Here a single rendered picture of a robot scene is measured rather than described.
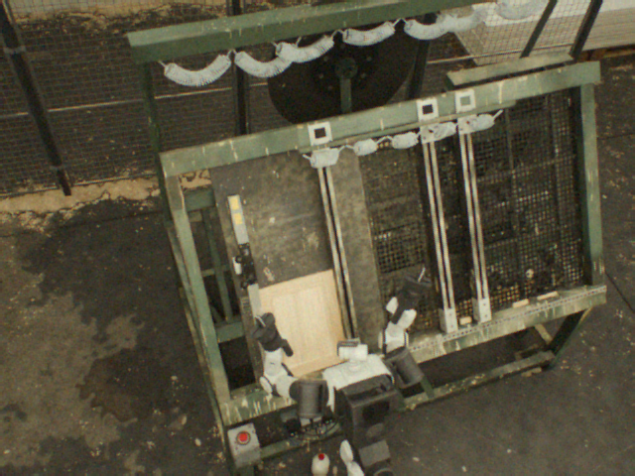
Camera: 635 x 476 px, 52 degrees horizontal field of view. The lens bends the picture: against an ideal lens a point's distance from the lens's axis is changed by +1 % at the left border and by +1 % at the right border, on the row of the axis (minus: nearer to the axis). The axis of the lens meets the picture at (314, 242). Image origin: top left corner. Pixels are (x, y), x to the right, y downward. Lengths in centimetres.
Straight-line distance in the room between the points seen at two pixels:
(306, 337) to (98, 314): 188
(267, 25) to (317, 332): 144
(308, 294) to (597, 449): 218
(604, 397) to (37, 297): 381
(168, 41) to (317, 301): 136
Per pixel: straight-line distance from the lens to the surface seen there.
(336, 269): 305
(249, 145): 281
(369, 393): 264
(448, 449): 416
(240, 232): 291
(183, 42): 287
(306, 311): 312
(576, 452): 441
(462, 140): 323
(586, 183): 372
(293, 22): 297
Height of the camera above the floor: 376
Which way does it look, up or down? 51 degrees down
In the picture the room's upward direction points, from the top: 4 degrees clockwise
